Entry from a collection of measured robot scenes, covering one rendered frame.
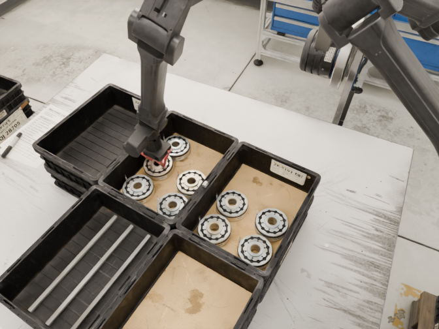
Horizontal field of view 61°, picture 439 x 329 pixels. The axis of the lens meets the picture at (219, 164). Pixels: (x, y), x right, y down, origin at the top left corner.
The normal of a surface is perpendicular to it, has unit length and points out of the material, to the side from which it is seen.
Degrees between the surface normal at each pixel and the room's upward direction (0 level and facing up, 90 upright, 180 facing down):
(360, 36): 87
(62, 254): 0
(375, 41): 87
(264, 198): 0
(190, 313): 0
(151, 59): 103
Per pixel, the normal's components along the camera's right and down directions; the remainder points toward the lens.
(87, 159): 0.00, -0.63
